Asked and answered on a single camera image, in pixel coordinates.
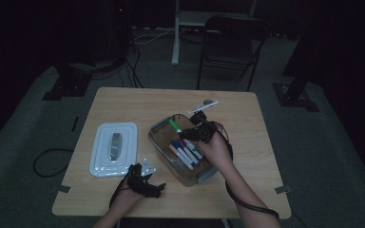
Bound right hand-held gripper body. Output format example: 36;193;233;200
187;100;220;143

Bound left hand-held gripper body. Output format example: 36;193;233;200
126;158;157;193

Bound bright green capped marker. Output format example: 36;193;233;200
167;118;184;135

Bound group of coloured markers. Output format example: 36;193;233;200
168;138;205;172

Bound clear brown storage box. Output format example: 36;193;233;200
147;113;220;188

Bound white box lid grey handle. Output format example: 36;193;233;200
88;122;139;178

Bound person's left hand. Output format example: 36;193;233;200
112;180;146;208

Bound person's right hand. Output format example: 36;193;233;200
198;123;234;174

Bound black floor strip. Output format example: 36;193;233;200
70;116;80;133

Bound black folding chair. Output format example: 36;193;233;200
197;13;269;93

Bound black stand with square base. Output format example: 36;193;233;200
272;0;320;113
42;60;93;102

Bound black equipment tower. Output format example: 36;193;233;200
107;0;135;62

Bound left hand-held gripper black cable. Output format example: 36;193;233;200
108;164;135;210

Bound hand-held gripper black cable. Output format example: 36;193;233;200
217;124;281;221
108;164;135;210

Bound right hand-held gripper black cable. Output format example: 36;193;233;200
217;124;281;221

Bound black floor cables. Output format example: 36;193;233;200
119;47;145;89

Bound white desk frame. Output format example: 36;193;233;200
171;0;258;67

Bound black looped floor cable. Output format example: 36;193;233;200
32;147;76;179

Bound white floor cable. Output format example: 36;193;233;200
132;28;176;46

